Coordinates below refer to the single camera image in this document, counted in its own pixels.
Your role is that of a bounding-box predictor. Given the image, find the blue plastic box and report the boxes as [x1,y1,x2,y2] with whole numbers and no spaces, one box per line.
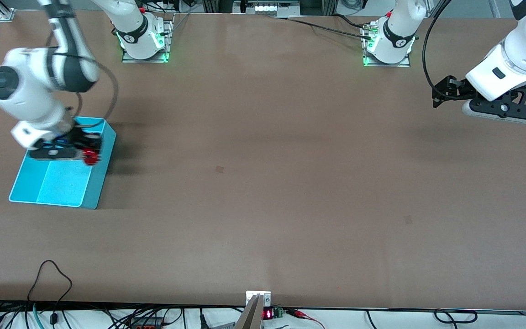
[9,117,117,210]

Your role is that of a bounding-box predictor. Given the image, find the black power strip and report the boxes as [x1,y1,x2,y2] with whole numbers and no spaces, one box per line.
[128,317,164,329]

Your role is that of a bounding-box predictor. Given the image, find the metal device with lights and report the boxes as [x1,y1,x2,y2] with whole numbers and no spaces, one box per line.
[233,0,301,17]

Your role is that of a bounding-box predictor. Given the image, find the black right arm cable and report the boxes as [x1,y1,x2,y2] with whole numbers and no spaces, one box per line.
[46,32,119,120]

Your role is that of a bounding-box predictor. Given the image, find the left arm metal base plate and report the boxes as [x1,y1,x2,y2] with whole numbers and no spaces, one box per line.
[363,22,412,68]

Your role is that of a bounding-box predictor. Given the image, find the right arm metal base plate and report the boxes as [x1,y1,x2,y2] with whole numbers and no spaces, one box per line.
[121,14,175,64]

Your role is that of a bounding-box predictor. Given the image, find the short black table cable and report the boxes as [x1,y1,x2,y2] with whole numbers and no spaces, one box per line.
[334,13,369,32]

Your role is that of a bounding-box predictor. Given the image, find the thin black looped cable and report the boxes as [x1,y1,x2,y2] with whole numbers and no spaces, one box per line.
[26,260,73,323]

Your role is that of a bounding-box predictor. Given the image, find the long black table cable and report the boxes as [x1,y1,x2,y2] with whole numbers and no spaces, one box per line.
[272,16,373,42]

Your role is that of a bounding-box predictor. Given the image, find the black coiled cable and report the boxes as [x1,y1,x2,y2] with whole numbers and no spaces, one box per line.
[434,309,479,324]

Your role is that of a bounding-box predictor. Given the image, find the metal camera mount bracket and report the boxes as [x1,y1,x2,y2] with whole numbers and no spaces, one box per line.
[235,291,272,329]

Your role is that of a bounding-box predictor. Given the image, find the red clip lead wires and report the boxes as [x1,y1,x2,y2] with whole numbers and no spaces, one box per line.
[285,308,326,329]

